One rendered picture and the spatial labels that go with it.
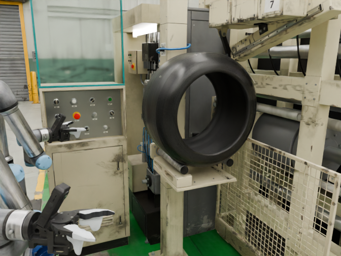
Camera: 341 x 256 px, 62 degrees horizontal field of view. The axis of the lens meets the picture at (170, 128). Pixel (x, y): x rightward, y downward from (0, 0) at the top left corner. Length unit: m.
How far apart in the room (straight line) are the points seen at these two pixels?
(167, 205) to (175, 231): 0.22
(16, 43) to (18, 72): 0.91
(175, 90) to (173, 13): 0.59
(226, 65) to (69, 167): 1.26
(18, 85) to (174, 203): 9.26
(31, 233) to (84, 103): 1.33
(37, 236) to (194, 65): 0.94
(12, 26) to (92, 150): 8.96
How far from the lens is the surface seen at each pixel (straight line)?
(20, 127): 1.50
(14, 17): 10.80
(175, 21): 1.77
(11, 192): 0.98
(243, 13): 1.57
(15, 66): 10.76
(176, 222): 2.08
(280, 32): 1.55
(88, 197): 2.20
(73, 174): 2.11
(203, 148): 1.75
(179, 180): 1.49
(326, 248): 1.54
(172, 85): 1.32
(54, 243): 0.80
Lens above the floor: 1.46
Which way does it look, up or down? 14 degrees down
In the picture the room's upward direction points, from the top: straight up
